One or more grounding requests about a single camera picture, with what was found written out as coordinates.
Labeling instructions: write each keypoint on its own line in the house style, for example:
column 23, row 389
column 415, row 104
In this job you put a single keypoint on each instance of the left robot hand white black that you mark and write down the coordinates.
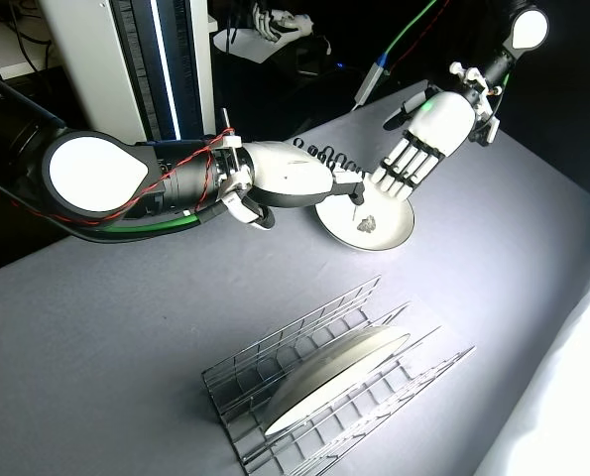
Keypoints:
column 443, row 124

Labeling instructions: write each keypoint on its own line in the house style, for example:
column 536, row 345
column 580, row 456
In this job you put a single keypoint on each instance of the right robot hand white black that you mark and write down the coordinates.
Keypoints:
column 289, row 171

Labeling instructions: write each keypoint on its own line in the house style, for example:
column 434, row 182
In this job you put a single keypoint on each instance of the white plate with grey print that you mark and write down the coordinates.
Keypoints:
column 389, row 228

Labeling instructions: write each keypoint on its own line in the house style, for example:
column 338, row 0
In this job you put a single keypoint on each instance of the plain white plate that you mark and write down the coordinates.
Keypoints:
column 334, row 382

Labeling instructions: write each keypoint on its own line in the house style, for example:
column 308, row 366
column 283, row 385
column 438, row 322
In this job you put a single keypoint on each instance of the black box with blue light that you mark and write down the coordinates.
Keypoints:
column 314, row 57

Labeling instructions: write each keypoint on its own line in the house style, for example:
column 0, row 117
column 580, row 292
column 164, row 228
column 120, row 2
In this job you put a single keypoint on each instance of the white paper sheet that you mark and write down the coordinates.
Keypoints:
column 245, row 44

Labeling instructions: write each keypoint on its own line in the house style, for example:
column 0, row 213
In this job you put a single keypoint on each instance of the white skeleton hand model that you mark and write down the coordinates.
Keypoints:
column 294, row 22

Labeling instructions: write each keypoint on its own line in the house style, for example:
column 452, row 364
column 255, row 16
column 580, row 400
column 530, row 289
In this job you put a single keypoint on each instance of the white robot lift column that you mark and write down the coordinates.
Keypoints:
column 96, row 74

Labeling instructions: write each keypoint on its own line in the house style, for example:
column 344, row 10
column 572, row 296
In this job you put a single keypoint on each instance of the white desk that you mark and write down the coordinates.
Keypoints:
column 7, row 49

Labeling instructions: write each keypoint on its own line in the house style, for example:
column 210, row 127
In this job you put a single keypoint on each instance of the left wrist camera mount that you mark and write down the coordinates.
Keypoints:
column 490, row 131

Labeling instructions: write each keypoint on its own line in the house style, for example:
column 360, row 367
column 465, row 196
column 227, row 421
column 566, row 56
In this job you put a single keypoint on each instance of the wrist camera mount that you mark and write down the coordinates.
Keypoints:
column 490, row 131
column 237, row 208

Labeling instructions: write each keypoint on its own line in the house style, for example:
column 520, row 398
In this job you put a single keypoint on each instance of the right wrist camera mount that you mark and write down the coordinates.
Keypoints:
column 237, row 208

